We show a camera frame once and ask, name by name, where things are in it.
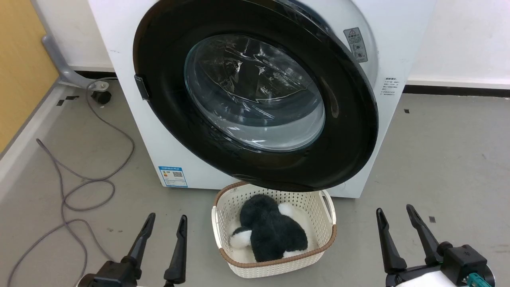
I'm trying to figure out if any white text label sticker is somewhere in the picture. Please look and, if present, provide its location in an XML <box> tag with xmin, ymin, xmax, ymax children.
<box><xmin>381</xmin><ymin>77</ymin><xmax>400</xmax><ymax>96</ymax></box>

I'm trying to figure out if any blue energy label sticker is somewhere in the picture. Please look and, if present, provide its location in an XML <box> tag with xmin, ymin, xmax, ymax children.
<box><xmin>158</xmin><ymin>166</ymin><xmax>188</xmax><ymax>188</ymax></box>

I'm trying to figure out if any small black caster wheel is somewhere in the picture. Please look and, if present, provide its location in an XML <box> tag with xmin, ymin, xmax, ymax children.
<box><xmin>91</xmin><ymin>90</ymin><xmax>112</xmax><ymax>105</ymax></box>

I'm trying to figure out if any grey drain hose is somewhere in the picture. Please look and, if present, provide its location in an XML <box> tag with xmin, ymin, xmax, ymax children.
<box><xmin>41</xmin><ymin>34</ymin><xmax>109</xmax><ymax>89</ymax></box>

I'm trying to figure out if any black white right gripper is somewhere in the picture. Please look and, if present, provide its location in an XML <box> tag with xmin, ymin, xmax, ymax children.
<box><xmin>376</xmin><ymin>204</ymin><xmax>496</xmax><ymax>287</ymax></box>

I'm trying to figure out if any black and white plush toy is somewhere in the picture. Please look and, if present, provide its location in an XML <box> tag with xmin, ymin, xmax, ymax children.
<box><xmin>229</xmin><ymin>194</ymin><xmax>309</xmax><ymax>263</ymax></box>

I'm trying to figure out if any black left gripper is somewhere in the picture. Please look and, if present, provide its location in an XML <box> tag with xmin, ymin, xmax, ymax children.
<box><xmin>77</xmin><ymin>212</ymin><xmax>188</xmax><ymax>287</ymax></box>

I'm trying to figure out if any black round washer door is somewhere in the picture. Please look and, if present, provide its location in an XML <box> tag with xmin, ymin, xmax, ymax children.
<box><xmin>133</xmin><ymin>0</ymin><xmax>379</xmax><ymax>192</ymax></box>

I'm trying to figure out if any yellow wooden panel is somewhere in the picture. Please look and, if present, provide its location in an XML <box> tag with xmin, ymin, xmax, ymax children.
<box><xmin>0</xmin><ymin>0</ymin><xmax>59</xmax><ymax>154</ymax></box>

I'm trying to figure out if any white front-load washing machine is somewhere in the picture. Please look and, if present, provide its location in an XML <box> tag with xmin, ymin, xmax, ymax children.
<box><xmin>87</xmin><ymin>0</ymin><xmax>438</xmax><ymax>199</ymax></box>

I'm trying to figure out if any cream perforated laundry basket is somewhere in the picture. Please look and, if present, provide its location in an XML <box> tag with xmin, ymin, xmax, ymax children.
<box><xmin>211</xmin><ymin>181</ymin><xmax>337</xmax><ymax>279</ymax></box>

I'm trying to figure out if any thin grey power cable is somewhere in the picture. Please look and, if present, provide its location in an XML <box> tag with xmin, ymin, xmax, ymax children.
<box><xmin>7</xmin><ymin>78</ymin><xmax>135</xmax><ymax>287</ymax></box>

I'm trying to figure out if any grey warning label sticker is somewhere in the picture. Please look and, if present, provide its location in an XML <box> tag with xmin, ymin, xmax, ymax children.
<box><xmin>343</xmin><ymin>27</ymin><xmax>368</xmax><ymax>63</ymax></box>

